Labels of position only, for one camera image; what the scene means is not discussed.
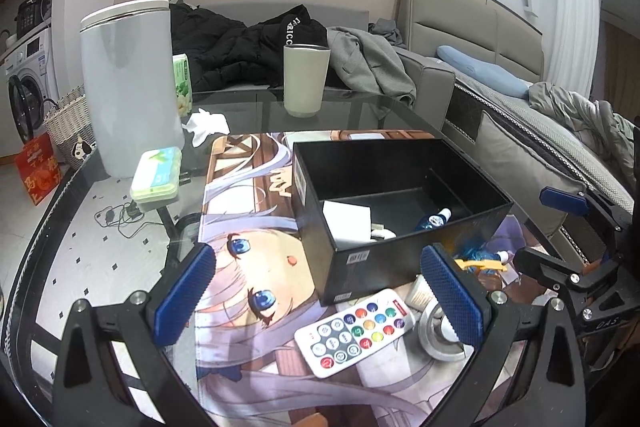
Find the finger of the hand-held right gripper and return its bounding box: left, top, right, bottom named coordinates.
left=540, top=187, right=628, bottom=233
left=514, top=247, right=640, bottom=338

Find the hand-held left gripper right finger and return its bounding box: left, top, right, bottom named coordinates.
left=421, top=243, right=586, bottom=427

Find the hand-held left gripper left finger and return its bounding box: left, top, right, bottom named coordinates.
left=52, top=243, right=218, bottom=427

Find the white glue bottle red cap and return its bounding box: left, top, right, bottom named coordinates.
left=404, top=274, right=436, bottom=310

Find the silver metal disc stand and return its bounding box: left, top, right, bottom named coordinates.
left=417, top=302, right=478, bottom=363

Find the yellow plastic clip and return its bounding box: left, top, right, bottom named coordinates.
left=452, top=257, right=506, bottom=278

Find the blue foil bottle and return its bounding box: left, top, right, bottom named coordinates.
left=457, top=247, right=513, bottom=265

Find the black cardboard box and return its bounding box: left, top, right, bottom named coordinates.
left=290, top=137, right=515, bottom=307

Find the white remote control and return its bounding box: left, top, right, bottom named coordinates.
left=294, top=288, right=418, bottom=379

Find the grey cushion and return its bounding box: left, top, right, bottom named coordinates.
left=477, top=112, right=588, bottom=238

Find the bed with grey quilt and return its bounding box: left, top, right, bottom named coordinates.
left=442, top=72, right=640, bottom=253

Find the printed desk mat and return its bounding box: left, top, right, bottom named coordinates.
left=192, top=129, right=551, bottom=427

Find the small blue label bottle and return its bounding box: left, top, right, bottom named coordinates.
left=416, top=208, right=453, bottom=232

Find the grey puffer jacket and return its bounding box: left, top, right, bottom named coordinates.
left=527, top=82, right=638, bottom=168

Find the green wet wipes box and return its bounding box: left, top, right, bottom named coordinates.
left=130, top=147, right=182, bottom=202

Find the white charger adapter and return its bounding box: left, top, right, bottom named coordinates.
left=322, top=200, right=398, bottom=248

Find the blue pillow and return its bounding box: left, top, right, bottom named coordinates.
left=436, top=44, right=533, bottom=100

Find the crumpled white tissue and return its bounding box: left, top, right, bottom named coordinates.
left=181, top=108, right=231, bottom=146

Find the red paper bag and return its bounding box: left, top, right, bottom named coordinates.
left=14, top=132, right=63, bottom=206

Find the white curtain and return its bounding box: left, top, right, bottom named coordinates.
left=547, top=0, right=601, bottom=108

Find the beige padded headboard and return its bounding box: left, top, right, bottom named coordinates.
left=402, top=0, right=546, bottom=80

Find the wicker basket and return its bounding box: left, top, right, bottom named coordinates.
left=44, top=86, right=98, bottom=170

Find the green tissue pack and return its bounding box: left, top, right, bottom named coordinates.
left=172, top=54, right=195, bottom=116

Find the tall white canister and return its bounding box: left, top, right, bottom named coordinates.
left=80, top=0, right=186, bottom=178

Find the beige cup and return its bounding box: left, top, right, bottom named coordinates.
left=283, top=44, right=331, bottom=118

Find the grey hoodie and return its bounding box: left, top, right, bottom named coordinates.
left=327, top=26, right=417, bottom=105

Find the black jacket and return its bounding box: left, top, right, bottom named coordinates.
left=169, top=2, right=328, bottom=94

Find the white washing machine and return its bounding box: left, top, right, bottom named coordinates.
left=2, top=27, right=63, bottom=152

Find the black appliance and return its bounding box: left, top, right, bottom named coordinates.
left=17, top=0, right=53, bottom=40

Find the black charger cable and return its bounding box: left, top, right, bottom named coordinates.
left=95, top=199, right=161, bottom=238

